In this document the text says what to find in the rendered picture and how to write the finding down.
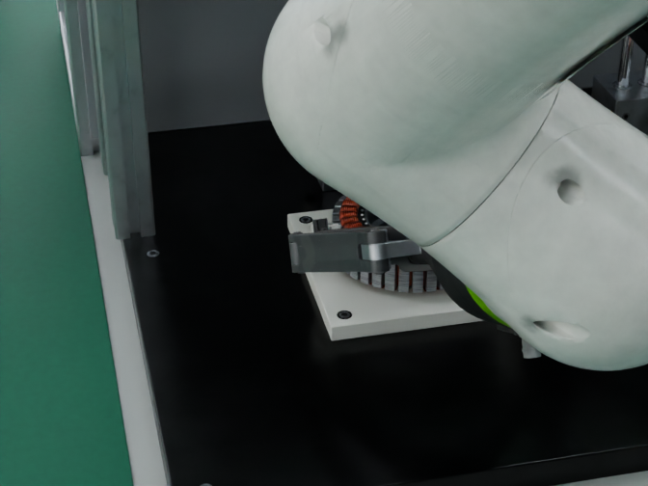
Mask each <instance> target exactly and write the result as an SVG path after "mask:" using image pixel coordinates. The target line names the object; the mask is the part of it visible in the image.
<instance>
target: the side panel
mask: <svg viewBox="0 0 648 486"><path fill-rule="evenodd" d="M57 3H58V12H59V20H60V29H61V35H62V41H63V47H64V53H65V59H66V65H67V77H68V82H69V88H70V94H71V101H72V107H73V113H74V118H75V124H76V131H77V137H78V143H79V148H80V155H81V156H89V155H94V151H96V150H100V147H99V138H91V132H90V124H89V114H88V104H87V95H86V85H85V75H84V66H83V56H82V46H81V38H80V28H79V18H78V9H77V0H57Z"/></svg>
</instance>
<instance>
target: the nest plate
mask: <svg viewBox="0 0 648 486"><path fill-rule="evenodd" d="M325 218H327V220H328V223H332V219H333V209H326V210H317V211H309V212H301V213H292V214H287V227H288V229H289V232H290V233H293V232H296V231H300V232H302V233H311V225H312V220H316V219H325ZM306 275H307V278H308V281H309V283H310V287H311V290H312V293H313V295H314V298H315V300H316V303H317V306H318V307H319V310H320V312H321V315H322V318H323V320H324V323H325V326H326V328H327V331H328V333H329V336H330V339H331V340H341V339H348V338H361V337H369V336H376V335H382V334H390V333H397V332H405V331H412V330H419V329H426V328H434V327H441V326H448V325H455V324H463V323H470V322H477V321H484V320H482V319H479V318H477V317H475V316H473V315H471V314H469V313H467V312H466V311H464V310H463V309H461V308H460V307H459V306H458V305H457V304H456V303H454V302H453V301H452V300H451V298H450V297H449V296H448V295H447V293H446V292H445V290H444V289H443V290H438V289H437V290H436V291H431V292H426V291H424V290H423V291H422V292H420V293H413V291H412V288H411V287H410V289H409V292H398V287H397V290H396V291H390V290H385V288H377V287H374V286H372V285H371V284H365V283H362V282H361V280H356V279H354V278H352V277H351V276H350V274H347V273H345V272H306Z"/></svg>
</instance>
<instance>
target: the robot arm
mask: <svg viewBox="0 0 648 486"><path fill-rule="evenodd" d="M647 22H648V0H288V2H287V3H286V4H285V6H284V7H283V10H282V11H281V13H280V14H279V16H278V18H277V20H276V22H275V24H274V26H273V28H272V31H271V33H270V36H269V39H268V42H267V45H266V49H265V54H264V61H263V71H262V82H263V91H264V98H265V103H266V108H267V111H268V114H269V117H270V120H271V122H272V124H273V126H274V128H275V130H276V132H277V134H278V136H279V138H280V140H281V141H282V143H283V145H284V146H285V148H286V149H287V150H288V152H289V153H290V154H291V155H292V156H293V158H294V159H295V160H296V161H297V162H298V163H299V164H300V165H301V166H302V167H303V168H305V169H306V170H307V171H308V172H309V173H311V174H312V175H313V176H315V177H316V178H318V179H320V180H321V181H323V182H324V183H326V184H328V185H329V186H331V187H332V188H334V189H336V190H337V191H339V192H340V193H341V194H343V195H344V196H346V197H347V198H349V199H351V200H352V201H354V202H355V203H357V204H359V205H360V206H362V207H363V208H365V209H367V210H368V211H370V212H371V213H373V214H374V215H376V216H377V217H379V218H380V219H381V220H383V221H384V222H386V223H387V224H389V226H376V227H363V228H350V229H341V228H340V225H339V224H334V223H328V220H327V218H325V219H316V220H312V225H310V227H311V233H302V232H300V231H296V232H293V233H291V234H290V235H289V236H288V241H289V250H290V259H291V267H292V273H298V274H305V273H306V272H366V273H375V274H376V275H381V274H384V273H386V272H387V271H390V269H391V268H392V267H391V265H394V264H396V265H398V266H399V267H400V269H401V270H402V271H403V272H421V271H433V272H434V273H435V275H436V276H437V277H438V280H439V282H440V284H441V285H442V287H443V289H444V290H445V292H446V293H447V295H448V296H449V297H450V298H451V300H452V301H453V302H454V303H456V304H457V305H458V306H459V307H460V308H461V309H463V310H464V311H466V312H467V313H469V314H471V315H473V316H475V317H477V318H479V319H482V320H485V321H487V322H491V323H494V324H497V329H498V330H501V331H503V332H507V333H510V334H514V335H515V336H517V335H519V338H522V345H523V348H522V352H523V354H524V358H526V359H530V358H538V357H541V353H542V354H544V355H546V356H548V357H550V358H552V359H554V360H556V361H558V362H561V363H564V364H566V365H571V366H574V367H578V368H583V369H589V370H600V371H613V370H623V369H629V368H634V367H638V366H642V365H647V364H648V136H647V135H646V134H644V133H643V132H641V131H640V130H638V129H637V128H635V127H634V126H632V125H631V124H629V123H628V122H626V121H624V120H623V119H621V118H620V117H618V116H617V115H616V114H614V113H613V112H611V111H610V110H609V109H608V108H607V107H605V106H604V105H602V104H601V103H600V102H598V101H597V100H595V99H594V98H593V97H591V96H590V95H589V94H587V93H585V92H584V91H583V90H581V89H580V88H579V87H577V86H576V85H575V84H574V83H572V82H571V81H570V80H568V79H569V78H571V77H572V76H573V75H574V74H576V73H577V72H578V71H580V70H581V69H582V68H584V67H585V66H587V65H588V64H589V63H591V62H592V61H593V60H595V59H596V58H597V57H599V56H600V55H601V54H603V53H604V52H605V51H607V50H608V49H610V48H611V47H612V46H614V45H615V44H617V43H618V42H619V41H621V40H622V39H624V38H625V37H627V36H628V35H629V34H630V33H632V32H633V31H635V30H636V29H638V28H639V27H641V26H642V25H644V24H645V23H647Z"/></svg>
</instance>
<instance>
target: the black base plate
mask: <svg viewBox="0 0 648 486"><path fill-rule="evenodd" d="M148 147H149V160H150V172H151V185H152V197H153V210H154V223H155V235H153V236H144V237H141V233H140V232H131V233H130V238H127V239H121V247H122V252H123V257H124V263H125V268H126V273H127V278H128V283H129V288H130V293H131V299H132V304H133V309H134V313H135V319H136V324H137V329H138V334H139V340H140V344H141V349H142V354H143V360H144V365H145V370H146V375H147V380H148V389H149V395H150V400H151V405H152V410H153V415H154V420H155V425H156V430H157V436H158V441H159V445H160V451H161V456H162V461H163V466H164V472H165V476H166V481H167V486H554V485H559V484H566V483H572V482H578V481H584V480H590V479H596V478H603V477H609V476H615V475H621V474H627V473H639V472H645V471H648V364H645V365H642V366H638V367H634V368H629V369H623V370H613V371H600V370H589V369H583V368H578V367H574V366H571V365H567V364H564V363H561V362H558V361H556V360H554V359H552V358H550V357H548V356H546V355H544V354H542V353H541V357H538V358H530V359H526V358H524V354H523V352H522V348H523V345H522V338H521V337H519V335H517V336H515V335H514V334H510V333H507V332H503V331H501V330H498V329H497V324H494V323H491V322H487V321H485V320H484V321H477V322H470V323H463V324H455V325H448V326H441V327H434V328H426V329H419V330H412V331H405V332H397V333H390V334H382V335H376V336H369V337H355V338H348V339H341V340H331V339H330V336H329V333H328V331H327V328H326V326H325V323H324V320H323V318H322V315H321V312H320V310H319V307H318V306H317V303H316V300H315V298H314V295H313V293H312V290H311V286H310V283H309V281H308V278H307V275H306V273H305V274H298V273H292V267H291V259H290V250H289V241H288V236H289V235H290V232H289V229H288V227H287V214H292V213H301V212H309V211H317V210H326V209H334V208H335V205H336V203H337V202H338V200H339V199H340V198H341V197H342V196H344V195H343V194H341V193H340V192H339V191H337V190H332V191H322V189H321V186H320V184H319V182H318V180H317V178H316V177H315V176H314V175H312V174H311V173H309V172H307V171H306V169H305V168H303V167H302V166H301V165H300V164H299V163H298V162H297V161H296V160H295V159H294V158H293V156H292V155H291V154H290V153H289V152H288V150H287V149H286V148H285V146H284V144H283V143H282V141H281V140H280V138H279V136H278V134H277V132H276V130H275V128H274V126H273V124H272V122H271V121H261V122H251V123H242V124H233V125H223V126H214V127H205V128H195V129H186V130H177V131H167V132H157V133H149V134H148Z"/></svg>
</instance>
